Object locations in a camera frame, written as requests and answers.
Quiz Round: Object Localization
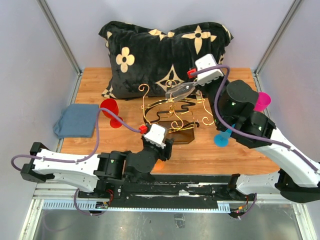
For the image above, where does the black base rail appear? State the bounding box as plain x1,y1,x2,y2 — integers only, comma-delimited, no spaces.
37,172,301,213

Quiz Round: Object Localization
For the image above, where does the gold wire glass rack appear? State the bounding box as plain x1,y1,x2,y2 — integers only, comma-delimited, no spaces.
138,80,205,145

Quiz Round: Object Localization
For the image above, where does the blue cloth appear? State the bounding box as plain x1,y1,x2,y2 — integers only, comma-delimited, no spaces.
53,103,99,139

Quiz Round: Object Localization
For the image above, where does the left aluminium frame post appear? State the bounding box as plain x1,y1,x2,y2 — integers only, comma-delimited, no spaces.
36,0,83,76

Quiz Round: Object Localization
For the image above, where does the right aluminium frame post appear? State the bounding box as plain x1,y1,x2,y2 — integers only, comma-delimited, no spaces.
253,0,304,77

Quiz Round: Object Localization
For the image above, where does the red plastic wine glass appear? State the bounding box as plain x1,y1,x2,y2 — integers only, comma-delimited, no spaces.
100,98,122,129

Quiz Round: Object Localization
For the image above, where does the magenta plastic wine glass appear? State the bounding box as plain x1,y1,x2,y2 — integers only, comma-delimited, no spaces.
253,92,272,112

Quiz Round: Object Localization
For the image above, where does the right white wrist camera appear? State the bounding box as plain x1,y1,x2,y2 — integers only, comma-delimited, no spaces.
194,53,224,86

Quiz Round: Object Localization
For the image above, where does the black floral pillow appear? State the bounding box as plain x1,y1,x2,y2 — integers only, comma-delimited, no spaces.
98,21,234,99

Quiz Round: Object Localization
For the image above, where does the blue wine glass front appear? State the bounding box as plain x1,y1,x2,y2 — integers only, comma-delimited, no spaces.
213,128,232,148

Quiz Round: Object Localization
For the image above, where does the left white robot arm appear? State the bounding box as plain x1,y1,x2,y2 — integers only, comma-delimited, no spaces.
20,138,174,198

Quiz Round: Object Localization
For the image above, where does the orange plastic wine glass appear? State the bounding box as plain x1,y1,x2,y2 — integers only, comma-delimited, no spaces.
152,160,165,172

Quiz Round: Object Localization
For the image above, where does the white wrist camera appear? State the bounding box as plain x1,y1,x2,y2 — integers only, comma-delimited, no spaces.
142,124,167,149
194,53,224,86

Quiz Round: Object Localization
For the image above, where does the aluminium frame post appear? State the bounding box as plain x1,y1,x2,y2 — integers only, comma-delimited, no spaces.
36,0,83,76
253,0,304,77

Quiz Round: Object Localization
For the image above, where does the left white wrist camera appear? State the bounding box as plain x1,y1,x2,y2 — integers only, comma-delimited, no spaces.
142,124,167,149

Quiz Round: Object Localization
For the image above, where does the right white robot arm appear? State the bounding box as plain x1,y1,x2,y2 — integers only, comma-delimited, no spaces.
196,78,320,204

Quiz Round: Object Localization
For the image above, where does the clear glass wine glass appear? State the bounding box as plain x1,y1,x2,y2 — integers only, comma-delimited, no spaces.
165,82,198,102

